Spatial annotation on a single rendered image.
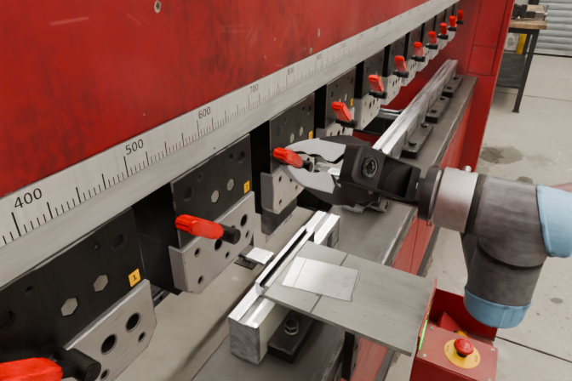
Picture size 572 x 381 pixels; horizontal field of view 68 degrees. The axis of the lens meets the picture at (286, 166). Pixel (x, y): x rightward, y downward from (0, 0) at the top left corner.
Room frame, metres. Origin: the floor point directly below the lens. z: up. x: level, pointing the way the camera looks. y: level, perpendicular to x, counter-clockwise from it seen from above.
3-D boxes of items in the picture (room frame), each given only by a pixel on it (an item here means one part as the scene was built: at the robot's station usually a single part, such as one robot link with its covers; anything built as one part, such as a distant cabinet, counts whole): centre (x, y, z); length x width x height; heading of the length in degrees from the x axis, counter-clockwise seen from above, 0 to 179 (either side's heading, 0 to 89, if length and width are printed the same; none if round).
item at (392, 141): (1.77, -0.58, 0.92); 1.67 x 0.06 x 0.10; 152
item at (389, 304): (0.59, -0.12, 1.00); 0.26 x 0.18 x 0.01; 62
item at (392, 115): (2.03, -0.29, 0.81); 0.64 x 0.08 x 0.14; 62
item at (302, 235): (0.69, 0.00, 0.98); 0.20 x 0.03 x 0.03; 152
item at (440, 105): (1.87, -0.70, 0.89); 0.30 x 0.05 x 0.03; 152
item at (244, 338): (0.71, -0.01, 0.92); 0.39 x 0.06 x 0.10; 152
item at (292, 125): (0.64, 0.02, 1.26); 0.15 x 0.09 x 0.17; 152
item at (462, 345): (0.62, -0.38, 0.79); 0.04 x 0.04 x 0.04
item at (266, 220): (0.66, 0.01, 1.13); 0.10 x 0.02 x 0.10; 152
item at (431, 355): (0.67, -0.39, 0.75); 0.20 x 0.16 x 0.18; 153
